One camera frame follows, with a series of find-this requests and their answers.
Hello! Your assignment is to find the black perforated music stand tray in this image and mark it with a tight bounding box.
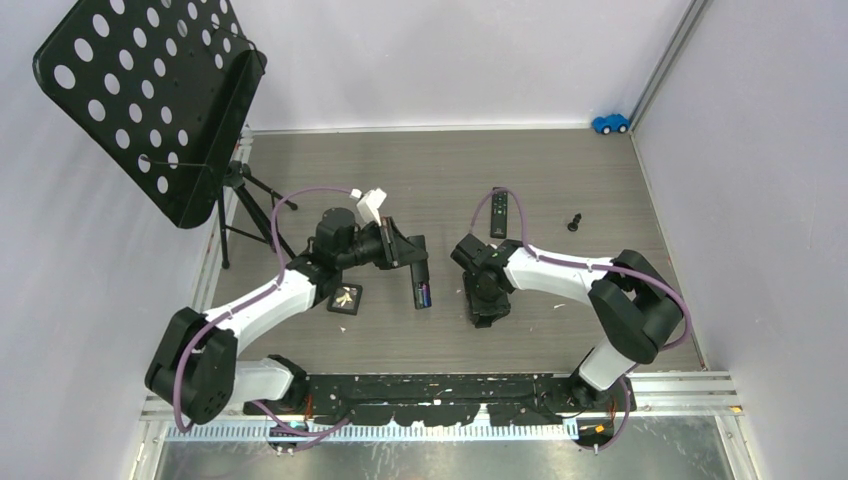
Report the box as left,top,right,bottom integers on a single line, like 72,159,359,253
33,1,267,229

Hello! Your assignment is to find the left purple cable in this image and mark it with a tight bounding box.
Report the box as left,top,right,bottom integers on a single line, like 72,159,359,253
172,186,362,435

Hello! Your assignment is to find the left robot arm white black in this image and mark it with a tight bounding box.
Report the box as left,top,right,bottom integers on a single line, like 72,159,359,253
144,208,428,432

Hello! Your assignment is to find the black remote with label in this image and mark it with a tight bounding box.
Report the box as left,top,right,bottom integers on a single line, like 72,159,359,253
490,189,509,239

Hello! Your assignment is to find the black remote plain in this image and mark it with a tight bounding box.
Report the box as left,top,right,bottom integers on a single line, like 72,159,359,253
410,260,432,310

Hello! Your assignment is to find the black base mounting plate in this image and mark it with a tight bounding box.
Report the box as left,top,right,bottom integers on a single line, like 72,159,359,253
244,373,636,427

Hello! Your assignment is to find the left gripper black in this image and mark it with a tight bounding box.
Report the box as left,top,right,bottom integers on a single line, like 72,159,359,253
337,217,426,270

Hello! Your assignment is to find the small black square tray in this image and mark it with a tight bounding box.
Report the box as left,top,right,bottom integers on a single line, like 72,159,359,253
326,283,363,316

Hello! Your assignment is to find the blue toy car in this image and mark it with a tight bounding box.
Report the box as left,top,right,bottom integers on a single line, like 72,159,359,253
591,113,631,135

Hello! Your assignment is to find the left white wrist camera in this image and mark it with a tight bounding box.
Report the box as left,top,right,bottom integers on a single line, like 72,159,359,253
356,188,387,226

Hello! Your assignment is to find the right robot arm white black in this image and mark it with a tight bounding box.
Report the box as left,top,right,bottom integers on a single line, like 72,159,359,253
451,234,688,411

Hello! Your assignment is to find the blue purple battery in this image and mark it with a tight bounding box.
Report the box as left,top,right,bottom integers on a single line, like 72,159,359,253
421,283,432,308

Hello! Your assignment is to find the small black knob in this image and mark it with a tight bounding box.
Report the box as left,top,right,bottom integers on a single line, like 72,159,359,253
567,213,582,232

